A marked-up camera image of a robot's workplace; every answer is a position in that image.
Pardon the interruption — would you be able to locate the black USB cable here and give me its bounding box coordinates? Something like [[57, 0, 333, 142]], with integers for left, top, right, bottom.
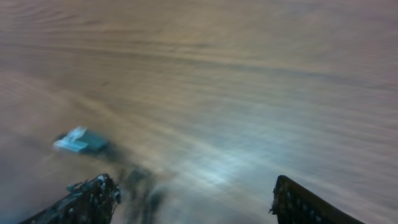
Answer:
[[52, 126, 169, 224]]

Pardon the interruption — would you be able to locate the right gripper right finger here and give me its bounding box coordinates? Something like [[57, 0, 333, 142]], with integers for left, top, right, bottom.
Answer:
[[269, 175, 364, 224]]

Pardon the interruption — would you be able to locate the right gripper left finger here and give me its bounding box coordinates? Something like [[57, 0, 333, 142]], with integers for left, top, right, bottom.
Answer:
[[21, 174, 121, 224]]

